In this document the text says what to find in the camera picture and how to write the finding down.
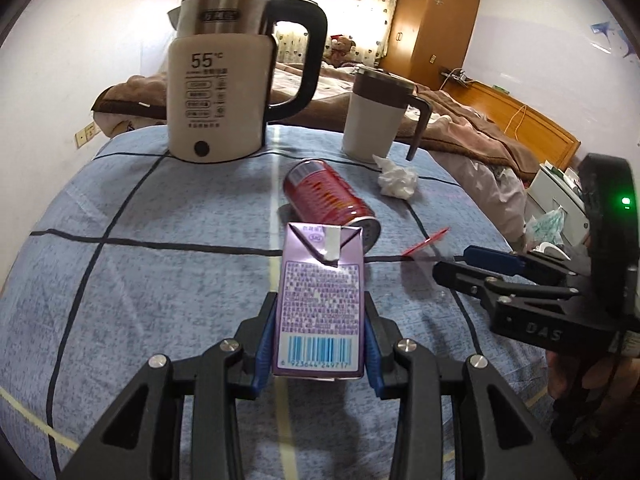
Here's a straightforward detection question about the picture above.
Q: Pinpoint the brown teddy bear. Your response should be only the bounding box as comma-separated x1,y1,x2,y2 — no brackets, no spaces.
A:
323,35,356,68

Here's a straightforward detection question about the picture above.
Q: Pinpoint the white steel electric kettle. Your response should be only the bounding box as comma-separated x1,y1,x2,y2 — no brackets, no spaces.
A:
167,0,328,164

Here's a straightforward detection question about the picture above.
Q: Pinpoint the right hand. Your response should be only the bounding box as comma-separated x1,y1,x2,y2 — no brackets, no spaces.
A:
546,351,639,413

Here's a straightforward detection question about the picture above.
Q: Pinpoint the brown blanket bed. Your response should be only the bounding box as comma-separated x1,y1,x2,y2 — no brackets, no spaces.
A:
92,63,538,243

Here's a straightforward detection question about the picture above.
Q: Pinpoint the white trash bin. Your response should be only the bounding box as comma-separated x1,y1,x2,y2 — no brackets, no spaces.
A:
534,242,570,261

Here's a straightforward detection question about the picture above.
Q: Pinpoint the wooden headboard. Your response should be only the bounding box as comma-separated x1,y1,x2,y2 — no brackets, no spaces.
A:
444,80,580,170

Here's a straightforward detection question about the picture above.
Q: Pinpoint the white nightstand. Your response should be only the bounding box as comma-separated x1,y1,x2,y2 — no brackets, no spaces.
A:
525,162,589,246

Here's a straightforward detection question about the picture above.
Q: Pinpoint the green plastic bag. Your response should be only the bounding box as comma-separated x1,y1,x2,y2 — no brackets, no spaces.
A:
525,207,565,247

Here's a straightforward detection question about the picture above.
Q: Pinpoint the purple milk carton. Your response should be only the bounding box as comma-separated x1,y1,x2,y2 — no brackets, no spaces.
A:
272,222,364,380

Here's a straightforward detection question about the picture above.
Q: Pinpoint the blue floral curtain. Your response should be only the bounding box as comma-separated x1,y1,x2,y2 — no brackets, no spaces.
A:
274,0,404,68

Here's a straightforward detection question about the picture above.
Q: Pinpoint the blue patterned tablecloth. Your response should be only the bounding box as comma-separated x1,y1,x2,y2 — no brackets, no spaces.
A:
1,126,551,479

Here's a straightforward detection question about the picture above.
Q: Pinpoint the wooden wardrobe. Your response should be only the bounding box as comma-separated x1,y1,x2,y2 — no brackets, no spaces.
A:
380,0,480,90

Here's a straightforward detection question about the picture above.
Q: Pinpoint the white tissue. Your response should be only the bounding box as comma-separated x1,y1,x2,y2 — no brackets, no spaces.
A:
373,155,419,200

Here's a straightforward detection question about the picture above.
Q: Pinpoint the white brown lidded mug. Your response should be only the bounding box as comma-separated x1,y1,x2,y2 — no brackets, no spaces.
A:
342,66,432,162

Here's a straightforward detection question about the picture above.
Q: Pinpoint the clear jelly cup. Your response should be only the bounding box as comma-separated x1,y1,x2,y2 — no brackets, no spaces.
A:
401,228,454,289

